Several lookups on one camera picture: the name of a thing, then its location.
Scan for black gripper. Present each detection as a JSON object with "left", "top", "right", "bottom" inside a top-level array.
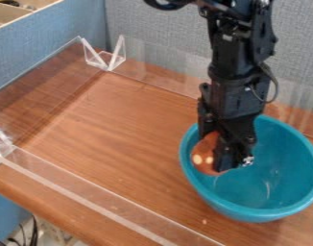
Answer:
[{"left": 198, "top": 81, "right": 269, "bottom": 173}]

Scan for brown toy mushroom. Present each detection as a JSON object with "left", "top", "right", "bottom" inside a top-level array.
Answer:
[{"left": 190, "top": 132, "right": 224, "bottom": 176}]

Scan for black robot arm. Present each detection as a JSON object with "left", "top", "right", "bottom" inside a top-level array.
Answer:
[{"left": 143, "top": 0, "right": 278, "bottom": 176}]

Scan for blue plastic bowl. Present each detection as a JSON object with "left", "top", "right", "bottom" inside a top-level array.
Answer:
[{"left": 178, "top": 115, "right": 313, "bottom": 223}]

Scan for clear acrylic back barrier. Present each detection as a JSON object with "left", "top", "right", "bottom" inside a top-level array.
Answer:
[{"left": 113, "top": 35, "right": 313, "bottom": 137}]

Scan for clear acrylic barrier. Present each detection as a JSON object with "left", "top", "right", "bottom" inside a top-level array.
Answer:
[
  {"left": 0, "top": 129, "right": 224, "bottom": 246},
  {"left": 0, "top": 37, "right": 101, "bottom": 145},
  {"left": 113, "top": 35, "right": 313, "bottom": 137}
]

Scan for clear acrylic front barrier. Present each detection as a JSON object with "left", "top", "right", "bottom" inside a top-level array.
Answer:
[{"left": 0, "top": 129, "right": 224, "bottom": 246}]

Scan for clear acrylic left barrier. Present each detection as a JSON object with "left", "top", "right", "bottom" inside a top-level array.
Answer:
[{"left": 0, "top": 37, "right": 101, "bottom": 145}]

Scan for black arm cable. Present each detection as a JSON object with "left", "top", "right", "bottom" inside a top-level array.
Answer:
[{"left": 247, "top": 61, "right": 279, "bottom": 104}]

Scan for clear acrylic corner bracket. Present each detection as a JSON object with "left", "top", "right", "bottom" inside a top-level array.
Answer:
[{"left": 79, "top": 35, "right": 127, "bottom": 71}]

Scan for black floor cables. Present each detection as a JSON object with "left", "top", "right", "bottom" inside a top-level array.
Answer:
[{"left": 4, "top": 214, "right": 41, "bottom": 246}]

